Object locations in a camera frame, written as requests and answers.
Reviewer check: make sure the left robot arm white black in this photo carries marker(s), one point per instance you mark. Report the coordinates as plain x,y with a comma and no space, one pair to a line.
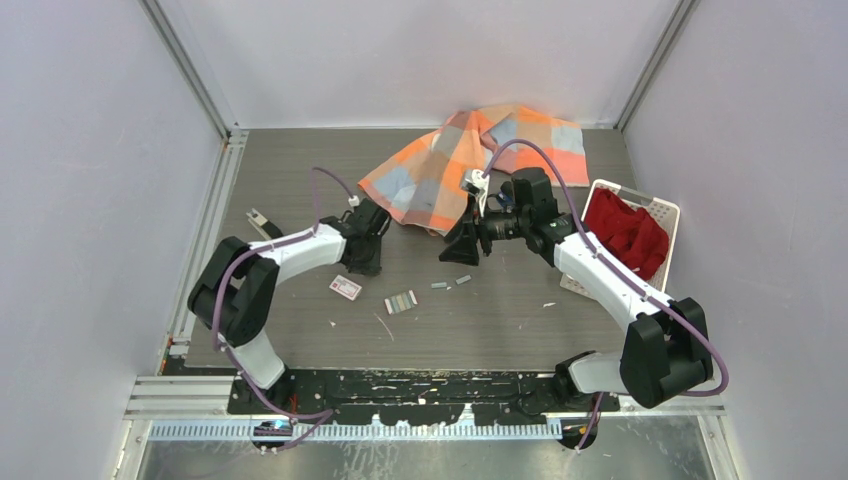
234,292

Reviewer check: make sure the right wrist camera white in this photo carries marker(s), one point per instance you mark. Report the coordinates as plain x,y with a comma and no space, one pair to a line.
475,182

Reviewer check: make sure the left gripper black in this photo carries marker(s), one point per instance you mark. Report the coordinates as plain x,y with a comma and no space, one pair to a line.
372,267

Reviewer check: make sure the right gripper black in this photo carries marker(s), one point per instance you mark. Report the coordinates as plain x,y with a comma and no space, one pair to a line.
463,248

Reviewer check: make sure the blue stapler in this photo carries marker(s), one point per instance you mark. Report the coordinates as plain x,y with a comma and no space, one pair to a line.
504,198

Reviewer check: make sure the staple box tray with staples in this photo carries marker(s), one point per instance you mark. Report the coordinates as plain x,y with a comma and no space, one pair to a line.
400,302

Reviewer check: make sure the aluminium slotted rail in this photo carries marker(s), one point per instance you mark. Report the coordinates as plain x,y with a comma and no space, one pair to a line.
254,431

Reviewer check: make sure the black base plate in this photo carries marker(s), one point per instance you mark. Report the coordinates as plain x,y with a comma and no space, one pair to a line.
424,398

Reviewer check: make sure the red cloth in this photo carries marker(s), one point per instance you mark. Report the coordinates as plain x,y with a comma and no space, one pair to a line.
634,237

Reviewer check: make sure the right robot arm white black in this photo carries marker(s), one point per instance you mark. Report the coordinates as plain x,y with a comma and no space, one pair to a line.
666,351

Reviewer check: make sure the white plastic basket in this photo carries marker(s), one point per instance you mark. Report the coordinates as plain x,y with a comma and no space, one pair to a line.
666,213

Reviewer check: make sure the black beige stapler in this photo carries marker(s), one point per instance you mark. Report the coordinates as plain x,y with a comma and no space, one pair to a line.
267,229

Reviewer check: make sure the orange checkered cloth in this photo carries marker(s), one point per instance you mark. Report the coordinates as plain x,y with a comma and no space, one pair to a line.
420,184

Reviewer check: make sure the red white staple box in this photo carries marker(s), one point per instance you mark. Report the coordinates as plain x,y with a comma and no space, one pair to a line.
345,287

